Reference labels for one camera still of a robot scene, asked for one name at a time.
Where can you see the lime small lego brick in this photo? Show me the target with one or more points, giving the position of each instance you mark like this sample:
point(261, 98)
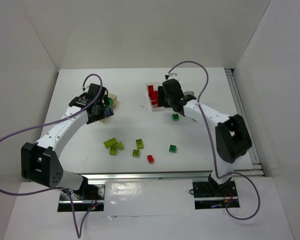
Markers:
point(120, 145)

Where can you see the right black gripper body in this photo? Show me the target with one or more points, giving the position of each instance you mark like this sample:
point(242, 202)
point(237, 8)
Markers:
point(161, 93)

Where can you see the aluminium rail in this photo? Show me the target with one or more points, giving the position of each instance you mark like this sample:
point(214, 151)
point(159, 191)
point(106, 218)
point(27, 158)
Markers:
point(148, 175)
point(257, 166)

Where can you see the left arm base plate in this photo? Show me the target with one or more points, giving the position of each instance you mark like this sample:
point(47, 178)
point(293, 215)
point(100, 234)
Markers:
point(94, 200)

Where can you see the lime lego brick lower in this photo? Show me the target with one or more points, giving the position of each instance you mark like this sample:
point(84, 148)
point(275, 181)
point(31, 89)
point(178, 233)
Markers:
point(136, 153)

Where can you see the green small lego brick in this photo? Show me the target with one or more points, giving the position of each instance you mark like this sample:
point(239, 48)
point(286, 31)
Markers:
point(111, 101)

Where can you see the lime square lego brick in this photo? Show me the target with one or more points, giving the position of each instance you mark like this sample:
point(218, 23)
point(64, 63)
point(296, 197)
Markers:
point(113, 150)

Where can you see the tan translucent container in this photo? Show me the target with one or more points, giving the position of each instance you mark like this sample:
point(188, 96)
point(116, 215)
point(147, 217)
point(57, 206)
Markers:
point(115, 98)

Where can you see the green lego beside red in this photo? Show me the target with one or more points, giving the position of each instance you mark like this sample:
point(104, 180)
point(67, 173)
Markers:
point(175, 117)

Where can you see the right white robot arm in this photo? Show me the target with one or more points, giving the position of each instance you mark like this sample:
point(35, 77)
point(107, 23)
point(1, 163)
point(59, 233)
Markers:
point(228, 135)

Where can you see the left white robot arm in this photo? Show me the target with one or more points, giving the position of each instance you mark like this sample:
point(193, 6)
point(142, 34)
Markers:
point(40, 160)

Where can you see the lime long lego brick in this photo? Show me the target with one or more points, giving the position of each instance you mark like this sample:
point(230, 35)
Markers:
point(110, 142)

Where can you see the lime lego brick center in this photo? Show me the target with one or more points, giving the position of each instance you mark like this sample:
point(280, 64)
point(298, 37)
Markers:
point(139, 144)

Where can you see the aluminium rail front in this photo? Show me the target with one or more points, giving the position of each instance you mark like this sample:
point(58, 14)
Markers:
point(148, 175)

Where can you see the small red lego piece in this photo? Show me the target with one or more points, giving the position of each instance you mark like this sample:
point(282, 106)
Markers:
point(150, 159)

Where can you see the green lego brick lower right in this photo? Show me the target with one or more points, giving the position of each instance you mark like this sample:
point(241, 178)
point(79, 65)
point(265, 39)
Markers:
point(172, 148)

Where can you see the smoky grey plastic container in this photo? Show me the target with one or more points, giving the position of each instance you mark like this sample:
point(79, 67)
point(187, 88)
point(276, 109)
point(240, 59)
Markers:
point(189, 95)

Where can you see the red long lego brick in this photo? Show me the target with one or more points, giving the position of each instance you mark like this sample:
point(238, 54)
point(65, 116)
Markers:
point(151, 89)

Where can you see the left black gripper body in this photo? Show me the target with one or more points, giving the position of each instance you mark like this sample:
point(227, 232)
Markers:
point(103, 113)

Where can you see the aluminium rail right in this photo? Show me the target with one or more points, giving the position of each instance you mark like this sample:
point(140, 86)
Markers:
point(257, 166)

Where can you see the clear plastic container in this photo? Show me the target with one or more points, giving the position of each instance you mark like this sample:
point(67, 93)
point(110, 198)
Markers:
point(154, 108)

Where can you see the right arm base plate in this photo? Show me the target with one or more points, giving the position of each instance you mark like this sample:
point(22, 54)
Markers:
point(204, 198)

